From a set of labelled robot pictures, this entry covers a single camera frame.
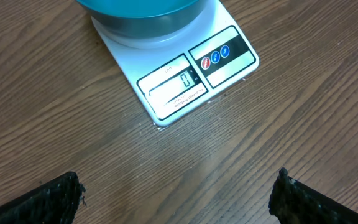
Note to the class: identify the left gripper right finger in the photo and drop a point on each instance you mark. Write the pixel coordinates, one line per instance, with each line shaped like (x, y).
(293, 202)

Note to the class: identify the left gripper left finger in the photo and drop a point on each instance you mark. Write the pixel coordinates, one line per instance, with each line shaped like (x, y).
(56, 201)

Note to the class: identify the white digital kitchen scale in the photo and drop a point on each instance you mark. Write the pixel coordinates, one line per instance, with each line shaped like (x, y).
(174, 74)

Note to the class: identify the teal metal bowl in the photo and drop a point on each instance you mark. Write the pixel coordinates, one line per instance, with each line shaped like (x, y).
(143, 18)

